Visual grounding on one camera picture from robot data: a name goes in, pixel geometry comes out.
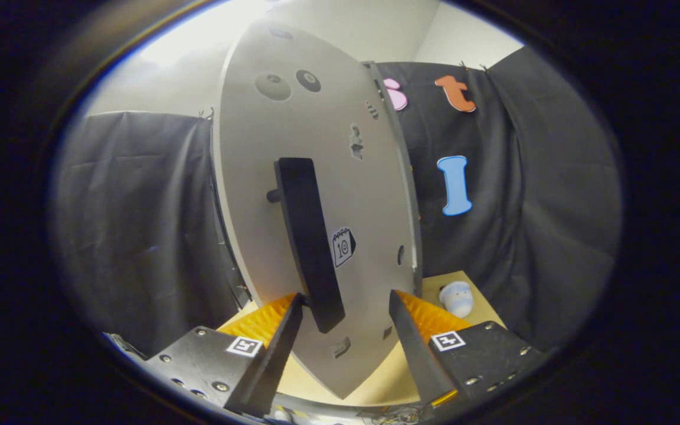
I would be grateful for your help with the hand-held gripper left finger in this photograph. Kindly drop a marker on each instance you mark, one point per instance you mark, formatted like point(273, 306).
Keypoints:
point(272, 366)

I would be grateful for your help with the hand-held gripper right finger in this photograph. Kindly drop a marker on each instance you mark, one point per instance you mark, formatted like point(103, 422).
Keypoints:
point(419, 354)

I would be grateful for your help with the white cabinet door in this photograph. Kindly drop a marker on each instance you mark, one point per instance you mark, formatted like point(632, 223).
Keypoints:
point(375, 206)

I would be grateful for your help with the small white blue toy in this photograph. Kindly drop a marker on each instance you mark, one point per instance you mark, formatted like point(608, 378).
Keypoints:
point(457, 300)

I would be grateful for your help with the grey cabinet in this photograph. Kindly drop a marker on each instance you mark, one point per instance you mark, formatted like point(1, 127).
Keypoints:
point(405, 165)

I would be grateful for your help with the black backdrop cloth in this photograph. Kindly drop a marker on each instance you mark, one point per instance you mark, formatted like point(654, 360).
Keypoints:
point(552, 206)

